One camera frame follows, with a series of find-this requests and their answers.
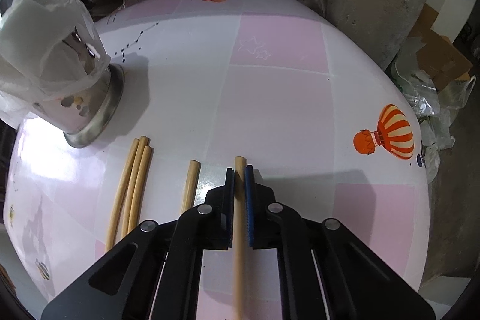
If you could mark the white plastic bag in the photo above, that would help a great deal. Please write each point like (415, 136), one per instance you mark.
(50, 49)

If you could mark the cardboard box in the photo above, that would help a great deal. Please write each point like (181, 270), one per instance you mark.
(438, 58)

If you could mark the steel utensil holder cup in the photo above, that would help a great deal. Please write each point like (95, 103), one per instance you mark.
(90, 98)

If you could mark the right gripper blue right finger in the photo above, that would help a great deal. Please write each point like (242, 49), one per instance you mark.
(250, 190)

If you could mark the wooden chopstick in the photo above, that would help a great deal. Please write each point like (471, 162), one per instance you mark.
(191, 183)
(239, 238)
(119, 196)
(139, 188)
(129, 199)

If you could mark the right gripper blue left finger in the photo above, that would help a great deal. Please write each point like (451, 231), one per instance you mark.
(229, 205)

